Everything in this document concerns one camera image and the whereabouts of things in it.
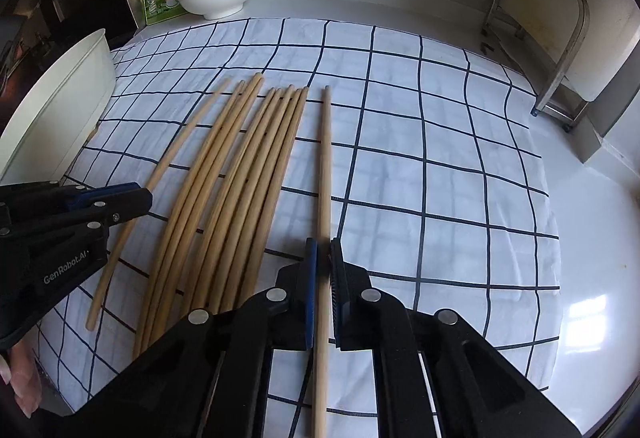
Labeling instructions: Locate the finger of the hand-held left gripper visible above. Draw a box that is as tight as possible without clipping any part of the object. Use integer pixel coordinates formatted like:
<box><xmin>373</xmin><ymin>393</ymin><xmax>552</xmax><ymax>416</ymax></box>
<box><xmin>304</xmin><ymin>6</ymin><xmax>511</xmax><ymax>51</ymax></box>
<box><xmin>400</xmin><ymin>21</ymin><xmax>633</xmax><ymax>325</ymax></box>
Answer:
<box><xmin>0</xmin><ymin>180</ymin><xmax>141</xmax><ymax>212</ymax></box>
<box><xmin>0</xmin><ymin>189</ymin><xmax>153</xmax><ymax>239</ymax></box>

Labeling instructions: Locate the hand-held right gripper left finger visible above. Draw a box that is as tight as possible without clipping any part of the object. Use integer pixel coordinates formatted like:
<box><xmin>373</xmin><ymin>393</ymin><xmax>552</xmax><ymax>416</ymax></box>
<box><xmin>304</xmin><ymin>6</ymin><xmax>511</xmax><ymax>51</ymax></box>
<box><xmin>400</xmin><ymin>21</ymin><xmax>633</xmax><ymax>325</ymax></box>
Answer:
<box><xmin>60</xmin><ymin>238</ymin><xmax>321</xmax><ymax>438</ymax></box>

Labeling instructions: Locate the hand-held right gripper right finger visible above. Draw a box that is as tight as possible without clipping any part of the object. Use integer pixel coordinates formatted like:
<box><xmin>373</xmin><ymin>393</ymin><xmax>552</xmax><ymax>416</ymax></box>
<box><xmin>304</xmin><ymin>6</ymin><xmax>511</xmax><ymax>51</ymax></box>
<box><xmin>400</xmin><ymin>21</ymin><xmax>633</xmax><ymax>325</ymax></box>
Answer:
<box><xmin>327</xmin><ymin>238</ymin><xmax>581</xmax><ymax>438</ymax></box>

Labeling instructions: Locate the large cream round plate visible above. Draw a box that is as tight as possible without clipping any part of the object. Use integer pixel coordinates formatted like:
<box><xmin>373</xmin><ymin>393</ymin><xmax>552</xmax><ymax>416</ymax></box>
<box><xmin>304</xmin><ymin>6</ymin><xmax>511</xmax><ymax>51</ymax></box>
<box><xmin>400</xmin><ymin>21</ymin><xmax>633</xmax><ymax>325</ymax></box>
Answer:
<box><xmin>0</xmin><ymin>28</ymin><xmax>117</xmax><ymax>186</ymax></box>

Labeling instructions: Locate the row of wooden chopsticks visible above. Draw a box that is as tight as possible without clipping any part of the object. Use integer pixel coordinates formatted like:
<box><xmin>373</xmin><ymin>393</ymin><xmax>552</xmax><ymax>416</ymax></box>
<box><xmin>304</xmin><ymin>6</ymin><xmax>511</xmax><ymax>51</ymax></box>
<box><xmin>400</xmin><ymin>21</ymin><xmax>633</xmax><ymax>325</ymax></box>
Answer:
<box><xmin>131</xmin><ymin>72</ymin><xmax>310</xmax><ymax>361</ymax></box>

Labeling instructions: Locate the person's left hand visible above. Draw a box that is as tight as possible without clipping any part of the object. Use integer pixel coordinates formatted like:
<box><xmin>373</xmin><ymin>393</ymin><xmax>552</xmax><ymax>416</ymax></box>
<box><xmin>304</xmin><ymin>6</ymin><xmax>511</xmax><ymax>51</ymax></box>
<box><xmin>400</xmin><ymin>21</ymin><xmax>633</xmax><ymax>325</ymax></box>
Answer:
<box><xmin>0</xmin><ymin>347</ymin><xmax>44</xmax><ymax>419</ymax></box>

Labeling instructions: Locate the white blue checkered cloth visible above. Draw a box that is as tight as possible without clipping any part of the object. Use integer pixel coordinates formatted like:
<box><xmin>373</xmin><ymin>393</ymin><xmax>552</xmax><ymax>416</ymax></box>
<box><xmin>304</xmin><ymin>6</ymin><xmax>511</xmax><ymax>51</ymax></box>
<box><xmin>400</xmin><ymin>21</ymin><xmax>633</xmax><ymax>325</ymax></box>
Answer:
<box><xmin>32</xmin><ymin>16</ymin><xmax>561</xmax><ymax>438</ymax></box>

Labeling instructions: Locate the metal cutting board rack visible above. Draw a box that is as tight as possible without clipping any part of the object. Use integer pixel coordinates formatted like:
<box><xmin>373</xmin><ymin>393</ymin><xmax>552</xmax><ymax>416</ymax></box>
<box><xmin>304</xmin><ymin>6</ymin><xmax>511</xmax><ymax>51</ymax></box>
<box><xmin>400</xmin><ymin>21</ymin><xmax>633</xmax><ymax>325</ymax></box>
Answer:
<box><xmin>482</xmin><ymin>0</ymin><xmax>592</xmax><ymax>134</ymax></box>

